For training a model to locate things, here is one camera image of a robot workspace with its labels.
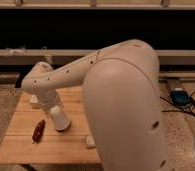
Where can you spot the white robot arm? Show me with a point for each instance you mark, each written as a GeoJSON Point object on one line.
{"type": "Point", "coordinates": [120, 92]}

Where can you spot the white sponge block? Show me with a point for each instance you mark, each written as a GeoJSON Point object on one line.
{"type": "Point", "coordinates": [90, 142]}

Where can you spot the white plastic bottle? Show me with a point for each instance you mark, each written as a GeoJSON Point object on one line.
{"type": "Point", "coordinates": [34, 102]}

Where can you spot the red-brown pepper toy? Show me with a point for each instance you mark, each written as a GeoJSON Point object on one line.
{"type": "Point", "coordinates": [38, 131]}

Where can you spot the blue power box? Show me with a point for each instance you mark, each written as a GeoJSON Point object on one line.
{"type": "Point", "coordinates": [180, 97]}

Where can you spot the wooden table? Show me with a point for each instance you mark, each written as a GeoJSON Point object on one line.
{"type": "Point", "coordinates": [66, 147]}

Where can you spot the crumpled white paper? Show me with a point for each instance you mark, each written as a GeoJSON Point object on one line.
{"type": "Point", "coordinates": [15, 51]}

